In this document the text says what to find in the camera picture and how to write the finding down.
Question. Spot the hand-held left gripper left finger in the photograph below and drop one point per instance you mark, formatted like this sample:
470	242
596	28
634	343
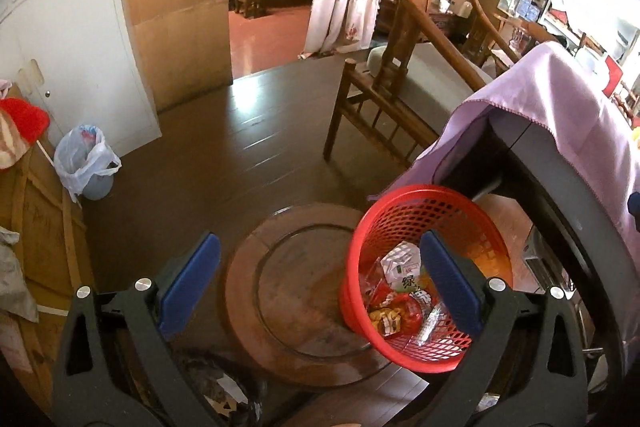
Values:
190	282

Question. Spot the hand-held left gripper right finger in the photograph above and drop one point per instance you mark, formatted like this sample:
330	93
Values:
450	287

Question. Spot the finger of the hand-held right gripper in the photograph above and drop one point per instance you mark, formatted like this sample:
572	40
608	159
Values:
635	207

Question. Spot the green tissue packet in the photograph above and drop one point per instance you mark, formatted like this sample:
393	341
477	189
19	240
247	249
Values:
410	287

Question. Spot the red snack packet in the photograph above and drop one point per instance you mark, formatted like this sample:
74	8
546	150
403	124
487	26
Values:
387	297

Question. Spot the clear printed plastic wrapper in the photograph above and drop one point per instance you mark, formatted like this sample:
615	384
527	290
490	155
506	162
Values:
385	321

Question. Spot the red mesh basket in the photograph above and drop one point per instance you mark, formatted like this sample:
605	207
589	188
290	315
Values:
352	297

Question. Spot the round wooden stool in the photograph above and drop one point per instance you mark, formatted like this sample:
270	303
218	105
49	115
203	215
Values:
295	287

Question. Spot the grey waste bin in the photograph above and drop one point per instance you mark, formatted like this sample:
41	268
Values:
97	189

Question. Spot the red box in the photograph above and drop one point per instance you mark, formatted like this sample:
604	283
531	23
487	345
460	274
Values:
612	74

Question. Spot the purple tablecloth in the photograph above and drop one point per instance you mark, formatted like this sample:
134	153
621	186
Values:
550	97

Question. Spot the bin with white bag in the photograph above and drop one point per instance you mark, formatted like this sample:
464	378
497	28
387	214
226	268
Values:
80	152

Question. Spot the grey cloth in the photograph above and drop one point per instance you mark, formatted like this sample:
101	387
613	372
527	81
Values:
12	272

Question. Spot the wooden dining chair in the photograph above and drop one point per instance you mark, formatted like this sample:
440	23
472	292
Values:
525	32

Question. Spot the grey seat cushion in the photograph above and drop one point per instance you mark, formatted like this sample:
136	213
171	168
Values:
440	77

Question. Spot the pile of colourful cloths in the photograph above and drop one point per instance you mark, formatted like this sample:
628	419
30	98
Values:
22	119

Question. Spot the wooden armchair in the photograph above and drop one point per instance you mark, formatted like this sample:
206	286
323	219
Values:
395	32

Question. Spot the white cabinet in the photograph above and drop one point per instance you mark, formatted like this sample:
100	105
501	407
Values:
75	32

